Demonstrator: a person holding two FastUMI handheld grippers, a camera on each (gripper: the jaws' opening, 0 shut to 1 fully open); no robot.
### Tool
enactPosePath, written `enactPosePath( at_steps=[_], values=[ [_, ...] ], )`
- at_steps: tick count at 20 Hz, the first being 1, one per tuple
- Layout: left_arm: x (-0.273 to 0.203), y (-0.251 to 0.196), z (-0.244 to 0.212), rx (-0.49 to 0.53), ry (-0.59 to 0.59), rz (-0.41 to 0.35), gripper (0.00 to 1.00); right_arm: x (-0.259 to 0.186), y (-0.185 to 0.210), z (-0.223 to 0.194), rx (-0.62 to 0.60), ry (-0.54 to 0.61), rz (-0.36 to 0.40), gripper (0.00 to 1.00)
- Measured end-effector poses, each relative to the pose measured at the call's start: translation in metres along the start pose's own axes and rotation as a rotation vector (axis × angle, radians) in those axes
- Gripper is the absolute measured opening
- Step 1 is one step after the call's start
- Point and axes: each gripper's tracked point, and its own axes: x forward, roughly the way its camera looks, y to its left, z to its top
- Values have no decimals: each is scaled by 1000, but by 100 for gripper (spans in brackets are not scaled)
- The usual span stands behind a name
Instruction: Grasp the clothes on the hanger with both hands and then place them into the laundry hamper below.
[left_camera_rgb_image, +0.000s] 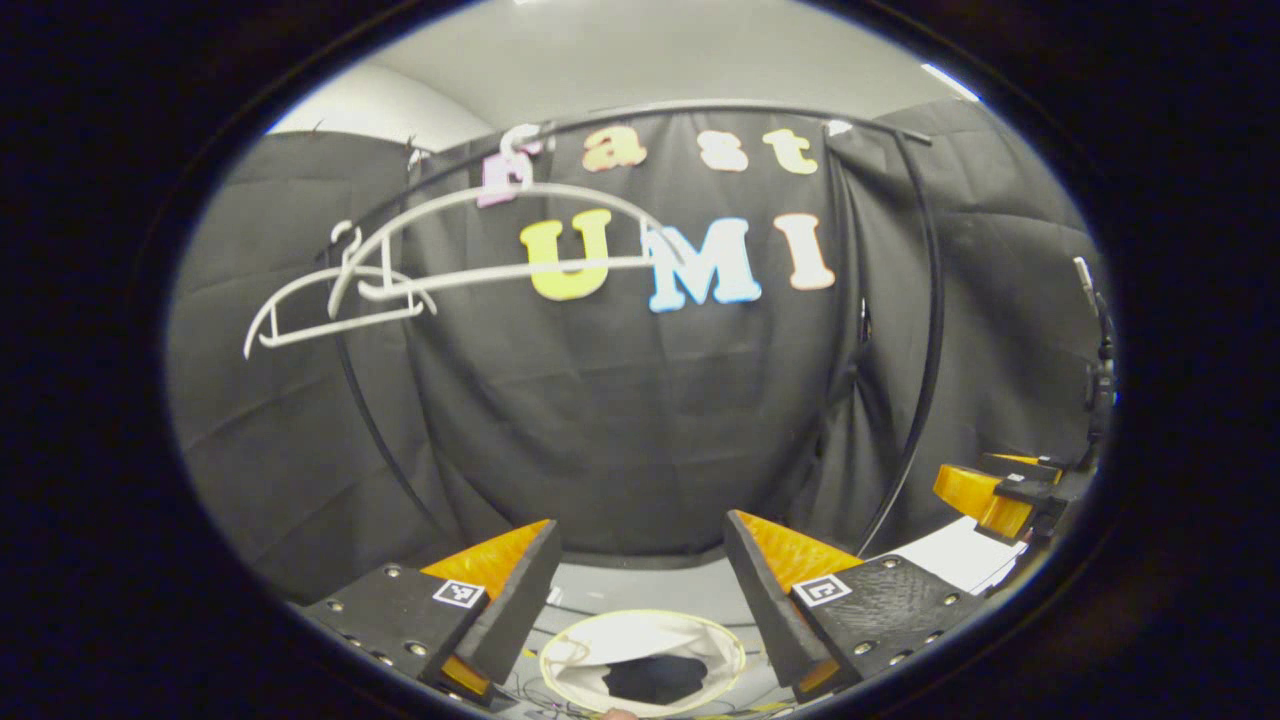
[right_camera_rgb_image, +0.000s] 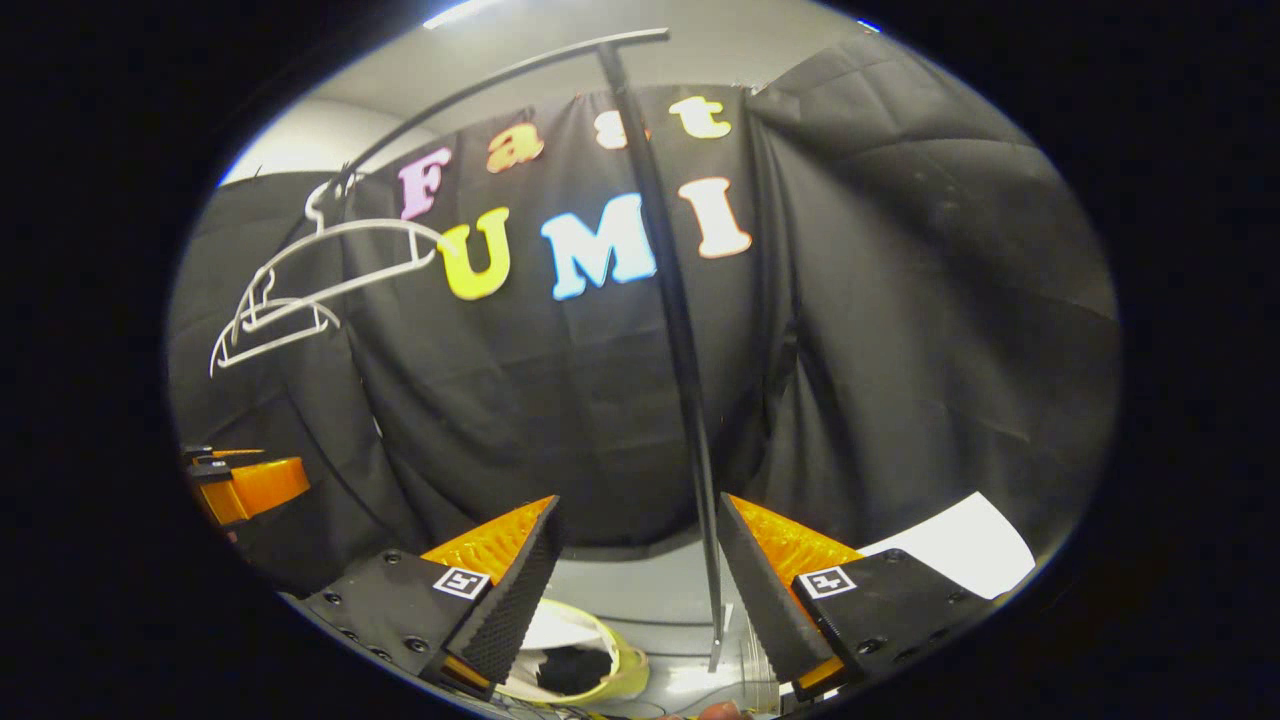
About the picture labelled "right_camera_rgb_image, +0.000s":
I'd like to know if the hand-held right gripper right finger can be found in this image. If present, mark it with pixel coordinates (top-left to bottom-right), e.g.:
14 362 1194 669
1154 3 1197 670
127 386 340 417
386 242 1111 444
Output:
718 493 986 701

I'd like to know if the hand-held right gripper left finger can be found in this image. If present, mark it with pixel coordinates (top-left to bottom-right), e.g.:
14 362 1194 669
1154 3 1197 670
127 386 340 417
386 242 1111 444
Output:
300 495 563 699

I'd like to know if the white plastic hanger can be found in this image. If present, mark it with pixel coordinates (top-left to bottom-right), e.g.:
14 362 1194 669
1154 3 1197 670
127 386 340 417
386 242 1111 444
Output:
238 178 448 333
208 270 343 379

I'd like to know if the black metal clothes rack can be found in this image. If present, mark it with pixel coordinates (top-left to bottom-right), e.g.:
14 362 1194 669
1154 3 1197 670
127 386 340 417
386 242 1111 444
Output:
305 28 736 673

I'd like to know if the white paper sheet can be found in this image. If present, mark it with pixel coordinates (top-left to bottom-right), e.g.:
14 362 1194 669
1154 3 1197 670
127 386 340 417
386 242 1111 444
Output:
858 490 1038 601

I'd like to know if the black backdrop cloth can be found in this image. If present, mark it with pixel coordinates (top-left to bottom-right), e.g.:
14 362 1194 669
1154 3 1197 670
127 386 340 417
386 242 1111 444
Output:
165 35 1121 601

